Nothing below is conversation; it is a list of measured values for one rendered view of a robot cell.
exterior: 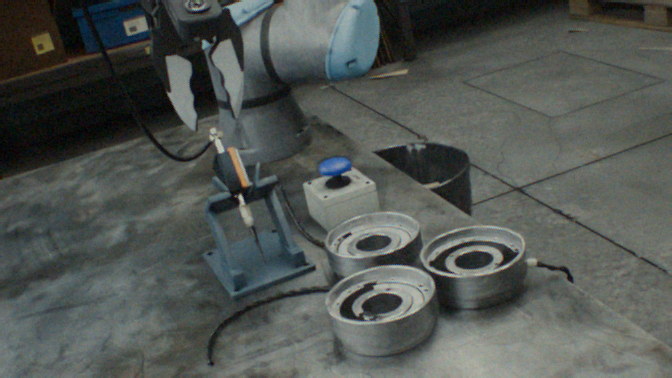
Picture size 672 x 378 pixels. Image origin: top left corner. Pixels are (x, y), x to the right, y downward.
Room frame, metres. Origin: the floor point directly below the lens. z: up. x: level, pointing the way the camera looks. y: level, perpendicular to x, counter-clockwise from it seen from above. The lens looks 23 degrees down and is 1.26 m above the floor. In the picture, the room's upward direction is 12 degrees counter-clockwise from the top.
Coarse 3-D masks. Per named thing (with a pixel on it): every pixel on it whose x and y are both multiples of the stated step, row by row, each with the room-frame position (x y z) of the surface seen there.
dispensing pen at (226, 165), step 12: (216, 132) 0.97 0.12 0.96; (216, 144) 0.97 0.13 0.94; (216, 156) 0.94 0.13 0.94; (228, 156) 0.94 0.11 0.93; (216, 168) 0.95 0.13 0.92; (228, 168) 0.93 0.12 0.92; (228, 180) 0.92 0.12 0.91; (240, 180) 0.92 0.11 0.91; (240, 192) 0.93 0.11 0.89; (240, 204) 0.92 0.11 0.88; (252, 228) 0.91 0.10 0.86
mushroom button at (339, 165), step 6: (324, 162) 1.02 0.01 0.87; (330, 162) 1.01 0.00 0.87; (336, 162) 1.01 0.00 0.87; (342, 162) 1.01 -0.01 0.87; (348, 162) 1.01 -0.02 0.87; (324, 168) 1.00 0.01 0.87; (330, 168) 1.00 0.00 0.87; (336, 168) 0.99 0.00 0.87; (342, 168) 1.00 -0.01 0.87; (348, 168) 1.00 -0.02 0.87; (324, 174) 1.00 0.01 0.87; (330, 174) 0.99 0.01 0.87; (336, 174) 0.99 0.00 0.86; (342, 174) 0.99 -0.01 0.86; (336, 180) 1.01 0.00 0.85
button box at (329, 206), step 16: (352, 176) 1.03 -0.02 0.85; (320, 192) 1.00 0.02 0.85; (336, 192) 0.99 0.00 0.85; (352, 192) 0.98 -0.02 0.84; (368, 192) 0.99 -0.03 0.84; (320, 208) 0.98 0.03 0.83; (336, 208) 0.97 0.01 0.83; (352, 208) 0.98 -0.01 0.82; (368, 208) 0.99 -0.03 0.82; (320, 224) 1.00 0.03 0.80; (336, 224) 0.97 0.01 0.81
